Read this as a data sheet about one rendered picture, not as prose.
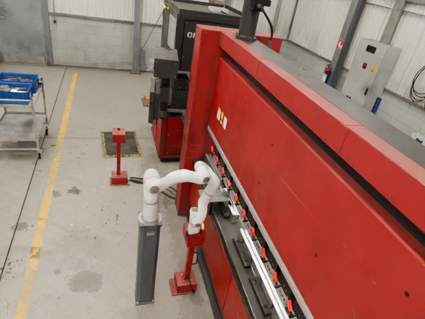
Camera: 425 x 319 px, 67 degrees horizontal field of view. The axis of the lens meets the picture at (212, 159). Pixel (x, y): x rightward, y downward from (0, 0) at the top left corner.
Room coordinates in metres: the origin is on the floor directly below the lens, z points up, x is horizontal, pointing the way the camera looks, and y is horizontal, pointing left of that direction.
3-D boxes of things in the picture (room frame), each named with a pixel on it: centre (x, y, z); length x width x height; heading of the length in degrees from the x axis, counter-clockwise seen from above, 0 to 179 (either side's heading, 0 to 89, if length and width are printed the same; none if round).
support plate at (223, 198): (2.43, -0.07, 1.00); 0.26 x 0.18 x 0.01; 110
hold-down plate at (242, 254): (1.89, -0.36, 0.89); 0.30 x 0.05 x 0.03; 20
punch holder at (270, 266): (1.56, -0.54, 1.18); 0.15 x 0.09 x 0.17; 20
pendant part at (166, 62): (3.49, 0.69, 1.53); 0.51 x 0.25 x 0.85; 13
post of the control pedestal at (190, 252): (2.17, 0.05, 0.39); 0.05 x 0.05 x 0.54; 21
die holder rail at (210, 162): (2.99, -0.02, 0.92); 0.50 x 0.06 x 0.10; 20
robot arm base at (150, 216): (1.97, 0.41, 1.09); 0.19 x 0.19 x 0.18
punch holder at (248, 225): (1.93, -0.40, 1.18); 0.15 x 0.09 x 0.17; 20
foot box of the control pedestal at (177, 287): (2.16, 0.07, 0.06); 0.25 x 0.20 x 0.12; 111
